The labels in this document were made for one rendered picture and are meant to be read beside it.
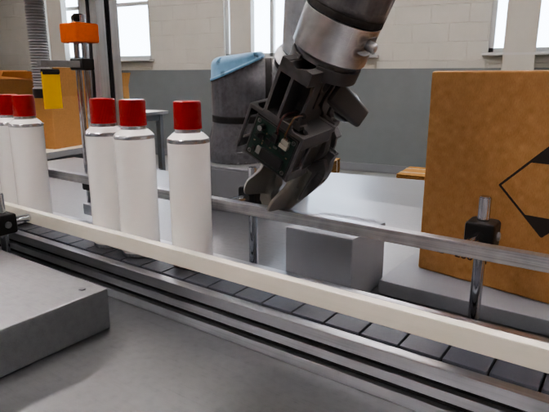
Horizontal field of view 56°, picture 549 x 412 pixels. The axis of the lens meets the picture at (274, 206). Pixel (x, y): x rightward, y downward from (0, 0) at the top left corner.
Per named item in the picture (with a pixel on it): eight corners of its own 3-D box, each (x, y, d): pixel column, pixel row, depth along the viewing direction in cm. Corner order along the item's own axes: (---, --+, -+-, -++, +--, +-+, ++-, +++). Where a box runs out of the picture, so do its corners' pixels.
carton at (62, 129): (-26, 148, 249) (-38, 67, 240) (52, 136, 295) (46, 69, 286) (42, 152, 234) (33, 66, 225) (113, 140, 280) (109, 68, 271)
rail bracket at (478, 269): (439, 362, 53) (453, 205, 49) (461, 333, 59) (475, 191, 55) (472, 372, 51) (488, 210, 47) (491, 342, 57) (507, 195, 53)
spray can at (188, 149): (163, 264, 66) (155, 100, 61) (193, 253, 70) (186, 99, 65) (194, 273, 63) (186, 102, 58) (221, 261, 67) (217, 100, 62)
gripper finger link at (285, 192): (243, 228, 60) (268, 164, 55) (274, 212, 65) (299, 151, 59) (263, 244, 59) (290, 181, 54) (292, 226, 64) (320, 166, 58)
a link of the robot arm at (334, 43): (332, -4, 52) (399, 33, 50) (316, 38, 55) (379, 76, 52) (291, -4, 47) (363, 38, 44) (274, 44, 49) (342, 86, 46)
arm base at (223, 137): (192, 159, 116) (189, 115, 114) (230, 149, 129) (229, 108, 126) (249, 167, 109) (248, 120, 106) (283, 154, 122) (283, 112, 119)
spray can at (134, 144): (113, 253, 70) (101, 99, 65) (144, 244, 74) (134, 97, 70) (139, 261, 67) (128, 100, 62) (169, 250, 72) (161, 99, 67)
